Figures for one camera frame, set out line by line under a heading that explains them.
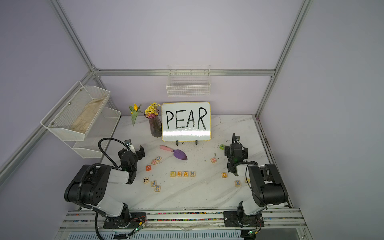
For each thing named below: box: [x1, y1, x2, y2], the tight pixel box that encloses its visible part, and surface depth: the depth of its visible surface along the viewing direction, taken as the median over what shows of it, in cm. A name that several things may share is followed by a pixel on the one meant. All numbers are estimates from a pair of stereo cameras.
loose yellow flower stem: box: [129, 103, 143, 127], surface depth 92 cm
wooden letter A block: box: [183, 171, 190, 177], surface depth 90 cm
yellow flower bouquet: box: [144, 102, 161, 119], surface depth 92 cm
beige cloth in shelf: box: [70, 96, 107, 134], surface depth 82 cm
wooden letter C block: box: [154, 185, 161, 192], surface depth 85 cm
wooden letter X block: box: [234, 180, 242, 187], surface depth 87 cm
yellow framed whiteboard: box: [161, 101, 212, 142], surface depth 103 cm
